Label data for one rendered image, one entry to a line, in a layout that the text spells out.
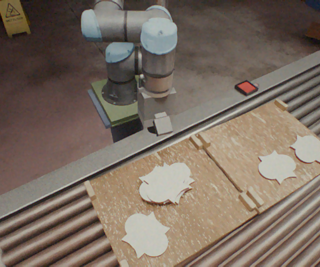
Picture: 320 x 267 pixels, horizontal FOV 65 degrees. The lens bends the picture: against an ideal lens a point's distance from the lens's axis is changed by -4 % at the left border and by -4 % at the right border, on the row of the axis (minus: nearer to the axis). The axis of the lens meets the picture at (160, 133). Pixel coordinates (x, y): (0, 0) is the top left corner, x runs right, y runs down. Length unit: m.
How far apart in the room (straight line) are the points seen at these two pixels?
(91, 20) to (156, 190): 0.48
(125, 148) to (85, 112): 1.59
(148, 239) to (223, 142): 0.44
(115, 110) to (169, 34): 0.62
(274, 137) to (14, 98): 2.51
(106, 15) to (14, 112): 2.21
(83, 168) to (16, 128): 1.74
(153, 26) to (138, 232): 0.52
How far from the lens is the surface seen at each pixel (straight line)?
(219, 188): 0.85
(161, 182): 0.79
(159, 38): 0.55
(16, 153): 2.40
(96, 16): 0.67
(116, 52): 1.04
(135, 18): 0.66
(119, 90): 1.12
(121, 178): 0.85
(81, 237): 0.81
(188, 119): 1.05
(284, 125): 1.11
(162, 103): 0.66
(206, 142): 0.92
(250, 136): 1.01
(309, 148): 1.05
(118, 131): 1.28
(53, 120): 2.53
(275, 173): 0.92
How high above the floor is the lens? 1.65
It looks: 48 degrees down
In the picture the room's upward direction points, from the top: straight up
